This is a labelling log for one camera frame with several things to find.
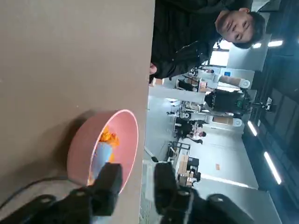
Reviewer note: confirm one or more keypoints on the cardboard box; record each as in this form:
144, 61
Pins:
183, 163

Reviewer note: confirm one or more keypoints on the person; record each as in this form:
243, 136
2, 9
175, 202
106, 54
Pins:
177, 35

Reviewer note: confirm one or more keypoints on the orange popcorn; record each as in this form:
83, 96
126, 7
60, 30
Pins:
109, 137

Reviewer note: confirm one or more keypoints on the black machine on stand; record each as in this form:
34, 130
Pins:
224, 102

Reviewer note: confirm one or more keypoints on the blue spoon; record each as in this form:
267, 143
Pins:
102, 154

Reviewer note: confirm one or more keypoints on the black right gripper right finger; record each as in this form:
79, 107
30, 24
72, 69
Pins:
164, 186

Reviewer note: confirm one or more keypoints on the pink bowl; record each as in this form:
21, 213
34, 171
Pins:
79, 144

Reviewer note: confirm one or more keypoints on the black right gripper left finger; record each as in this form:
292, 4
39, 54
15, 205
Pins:
109, 186

